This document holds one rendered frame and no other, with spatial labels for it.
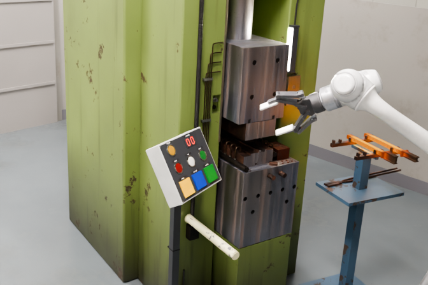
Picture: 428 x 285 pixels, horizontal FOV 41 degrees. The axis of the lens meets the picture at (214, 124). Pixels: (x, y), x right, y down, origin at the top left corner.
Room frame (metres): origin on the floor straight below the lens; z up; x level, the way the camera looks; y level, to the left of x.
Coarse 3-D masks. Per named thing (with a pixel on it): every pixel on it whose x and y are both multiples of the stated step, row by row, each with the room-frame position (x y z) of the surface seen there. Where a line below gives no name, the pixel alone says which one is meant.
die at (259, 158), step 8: (224, 136) 3.09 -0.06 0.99; (232, 136) 3.07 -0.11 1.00; (224, 144) 2.98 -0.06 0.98; (240, 144) 2.97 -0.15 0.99; (248, 144) 2.95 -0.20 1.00; (256, 144) 2.96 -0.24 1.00; (264, 144) 2.98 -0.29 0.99; (224, 152) 2.95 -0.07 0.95; (232, 152) 2.89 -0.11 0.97; (240, 152) 2.88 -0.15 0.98; (248, 152) 2.86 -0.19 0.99; (256, 152) 2.86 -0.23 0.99; (264, 152) 2.89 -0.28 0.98; (272, 152) 2.92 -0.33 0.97; (240, 160) 2.83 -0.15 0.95; (248, 160) 2.83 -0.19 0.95; (256, 160) 2.86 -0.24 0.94; (264, 160) 2.89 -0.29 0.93; (272, 160) 2.92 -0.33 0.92
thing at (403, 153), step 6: (372, 138) 3.14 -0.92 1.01; (378, 138) 3.13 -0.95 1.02; (384, 144) 3.05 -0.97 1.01; (390, 144) 3.03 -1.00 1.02; (396, 150) 2.96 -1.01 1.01; (402, 150) 2.93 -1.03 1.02; (408, 150) 2.93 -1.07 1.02; (402, 156) 2.91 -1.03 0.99; (408, 156) 2.89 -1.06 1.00; (414, 156) 2.84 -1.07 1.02
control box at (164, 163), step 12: (192, 132) 2.55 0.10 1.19; (168, 144) 2.38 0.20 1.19; (180, 144) 2.44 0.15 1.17; (192, 144) 2.50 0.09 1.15; (204, 144) 2.58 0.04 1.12; (156, 156) 2.33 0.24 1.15; (168, 156) 2.34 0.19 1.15; (180, 156) 2.40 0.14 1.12; (192, 156) 2.46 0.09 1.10; (156, 168) 2.33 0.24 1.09; (168, 168) 2.30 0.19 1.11; (192, 168) 2.42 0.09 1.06; (216, 168) 2.55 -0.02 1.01; (168, 180) 2.29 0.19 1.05; (180, 180) 2.32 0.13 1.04; (192, 180) 2.38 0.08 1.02; (216, 180) 2.51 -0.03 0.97; (168, 192) 2.29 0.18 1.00; (180, 192) 2.28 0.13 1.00; (168, 204) 2.29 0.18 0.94; (180, 204) 2.26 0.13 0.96
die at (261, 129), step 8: (224, 120) 2.97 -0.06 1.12; (264, 120) 2.88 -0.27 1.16; (272, 120) 2.91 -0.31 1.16; (224, 128) 2.97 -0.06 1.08; (232, 128) 2.90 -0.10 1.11; (240, 128) 2.85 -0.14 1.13; (248, 128) 2.82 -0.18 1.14; (256, 128) 2.85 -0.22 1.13; (264, 128) 2.88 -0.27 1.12; (272, 128) 2.91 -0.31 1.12; (240, 136) 2.84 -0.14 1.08; (248, 136) 2.82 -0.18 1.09; (256, 136) 2.85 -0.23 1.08; (264, 136) 2.88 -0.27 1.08
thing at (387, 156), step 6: (348, 138) 3.15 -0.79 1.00; (354, 138) 3.10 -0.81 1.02; (360, 144) 3.05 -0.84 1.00; (366, 144) 3.01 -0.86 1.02; (372, 150) 2.96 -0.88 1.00; (378, 150) 2.92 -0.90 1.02; (384, 156) 2.88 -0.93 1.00; (390, 156) 2.84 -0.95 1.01; (396, 156) 2.81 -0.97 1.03; (390, 162) 2.83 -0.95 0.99; (396, 162) 2.82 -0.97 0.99
